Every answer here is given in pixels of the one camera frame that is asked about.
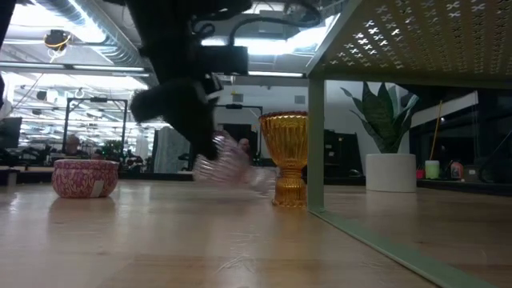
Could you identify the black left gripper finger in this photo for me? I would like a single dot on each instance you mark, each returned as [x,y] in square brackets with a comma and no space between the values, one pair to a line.
[198,128]
[152,104]

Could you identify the large pink ribbed glass holder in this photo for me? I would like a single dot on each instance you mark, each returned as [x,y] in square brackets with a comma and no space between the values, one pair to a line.
[232,168]

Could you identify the amber ribbed glass candle holder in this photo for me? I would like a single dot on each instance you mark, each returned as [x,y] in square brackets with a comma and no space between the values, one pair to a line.
[286,140]

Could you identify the red patterned candle tin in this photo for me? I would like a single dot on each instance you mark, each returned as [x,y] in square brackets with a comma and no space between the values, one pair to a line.
[80,180]

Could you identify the grey hanging cloth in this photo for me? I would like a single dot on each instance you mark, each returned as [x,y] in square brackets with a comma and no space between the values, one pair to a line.
[168,152]

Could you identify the person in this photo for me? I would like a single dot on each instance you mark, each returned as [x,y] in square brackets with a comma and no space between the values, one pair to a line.
[245,144]
[73,142]

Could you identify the long linear ceiling light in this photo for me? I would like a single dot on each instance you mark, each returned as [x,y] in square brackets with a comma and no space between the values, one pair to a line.
[276,74]

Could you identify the green perforated metal shelf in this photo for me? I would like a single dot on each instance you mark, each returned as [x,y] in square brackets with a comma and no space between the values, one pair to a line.
[316,140]

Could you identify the black storage cabinet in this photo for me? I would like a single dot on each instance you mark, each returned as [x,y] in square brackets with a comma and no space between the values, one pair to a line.
[340,152]

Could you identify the black computer monitor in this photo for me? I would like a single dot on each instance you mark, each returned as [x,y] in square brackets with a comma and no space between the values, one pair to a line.
[10,132]

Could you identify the green snake plant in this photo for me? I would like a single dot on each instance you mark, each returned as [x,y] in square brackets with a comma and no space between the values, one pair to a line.
[380,120]

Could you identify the white round planter pot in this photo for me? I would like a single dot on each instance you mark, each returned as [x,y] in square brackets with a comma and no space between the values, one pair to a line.
[392,172]

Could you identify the small red container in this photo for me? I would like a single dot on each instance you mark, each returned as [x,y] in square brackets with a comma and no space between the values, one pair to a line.
[420,174]

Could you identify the pale green cup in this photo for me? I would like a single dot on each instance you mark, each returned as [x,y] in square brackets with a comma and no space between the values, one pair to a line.
[432,170]

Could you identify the orange bottle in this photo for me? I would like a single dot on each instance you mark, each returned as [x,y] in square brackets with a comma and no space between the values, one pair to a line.
[457,170]

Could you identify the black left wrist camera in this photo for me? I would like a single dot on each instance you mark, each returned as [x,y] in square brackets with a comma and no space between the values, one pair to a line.
[224,60]

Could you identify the black rig frame with camera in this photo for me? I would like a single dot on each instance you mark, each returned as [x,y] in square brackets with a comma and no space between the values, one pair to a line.
[240,106]

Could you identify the grey wall vent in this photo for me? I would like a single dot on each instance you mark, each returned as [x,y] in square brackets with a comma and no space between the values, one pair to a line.
[300,99]
[238,98]

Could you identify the black metal rig frame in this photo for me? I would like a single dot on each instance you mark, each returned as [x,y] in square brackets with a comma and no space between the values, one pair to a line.
[66,120]

